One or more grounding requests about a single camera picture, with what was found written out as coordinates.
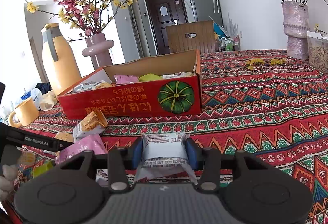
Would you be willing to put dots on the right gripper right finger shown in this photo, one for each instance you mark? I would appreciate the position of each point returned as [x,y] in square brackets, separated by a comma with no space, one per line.
[207,160]

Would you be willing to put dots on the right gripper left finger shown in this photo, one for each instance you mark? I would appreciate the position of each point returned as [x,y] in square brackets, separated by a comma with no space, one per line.
[121,159]

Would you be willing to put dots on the silver white snack packet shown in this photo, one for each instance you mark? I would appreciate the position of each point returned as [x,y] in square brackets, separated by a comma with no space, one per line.
[86,86]

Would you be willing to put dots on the yellow ceramic mug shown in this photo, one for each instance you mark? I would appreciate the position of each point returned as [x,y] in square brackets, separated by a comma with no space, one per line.
[24,114]

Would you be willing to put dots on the pink snack packet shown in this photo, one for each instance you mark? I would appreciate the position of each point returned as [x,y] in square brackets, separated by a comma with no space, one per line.
[90,142]
[125,79]

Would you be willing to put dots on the orange biscuit snack packet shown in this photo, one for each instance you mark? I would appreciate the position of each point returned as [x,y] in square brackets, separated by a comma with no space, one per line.
[93,124]

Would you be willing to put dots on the blue white tissue pack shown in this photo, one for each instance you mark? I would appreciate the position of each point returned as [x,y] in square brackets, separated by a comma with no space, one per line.
[36,96]

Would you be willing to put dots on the crumpled beige paper cup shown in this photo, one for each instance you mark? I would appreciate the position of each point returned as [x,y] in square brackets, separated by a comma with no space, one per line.
[48,101]

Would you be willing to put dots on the colourful patterned tablecloth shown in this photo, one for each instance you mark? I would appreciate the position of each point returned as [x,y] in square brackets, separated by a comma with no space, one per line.
[276,112]

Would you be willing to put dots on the red cardboard snack box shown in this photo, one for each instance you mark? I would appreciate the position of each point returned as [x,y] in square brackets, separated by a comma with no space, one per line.
[177,94]

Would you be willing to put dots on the green snack packet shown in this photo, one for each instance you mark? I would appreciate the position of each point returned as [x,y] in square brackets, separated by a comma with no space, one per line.
[149,77]

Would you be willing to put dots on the yellow thermos jug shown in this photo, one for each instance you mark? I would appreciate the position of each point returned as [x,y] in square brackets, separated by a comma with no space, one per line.
[58,59]

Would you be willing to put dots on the fallen yellow flowers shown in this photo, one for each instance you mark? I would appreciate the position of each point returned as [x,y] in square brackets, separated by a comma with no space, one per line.
[255,62]

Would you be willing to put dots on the wooden chair back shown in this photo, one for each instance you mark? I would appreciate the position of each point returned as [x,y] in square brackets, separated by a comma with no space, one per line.
[192,36]

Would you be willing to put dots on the dark entrance door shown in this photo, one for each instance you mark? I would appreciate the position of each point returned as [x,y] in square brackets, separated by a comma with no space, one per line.
[162,14]

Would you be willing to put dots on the clear container of seeds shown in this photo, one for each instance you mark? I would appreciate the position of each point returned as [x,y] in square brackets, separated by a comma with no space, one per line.
[318,50]

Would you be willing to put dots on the textured pink vase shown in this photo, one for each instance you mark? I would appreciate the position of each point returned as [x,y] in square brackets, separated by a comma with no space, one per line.
[296,26]

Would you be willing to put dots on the pink ring vase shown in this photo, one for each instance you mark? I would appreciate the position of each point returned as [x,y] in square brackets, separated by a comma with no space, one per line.
[98,50]

